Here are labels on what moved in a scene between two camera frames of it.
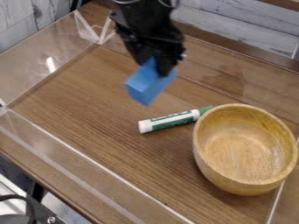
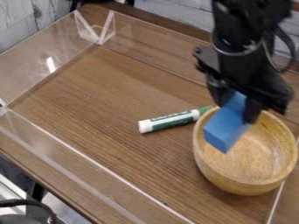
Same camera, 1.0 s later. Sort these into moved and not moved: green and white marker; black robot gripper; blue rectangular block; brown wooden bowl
Moved: black robot gripper; blue rectangular block
Not moved: green and white marker; brown wooden bowl
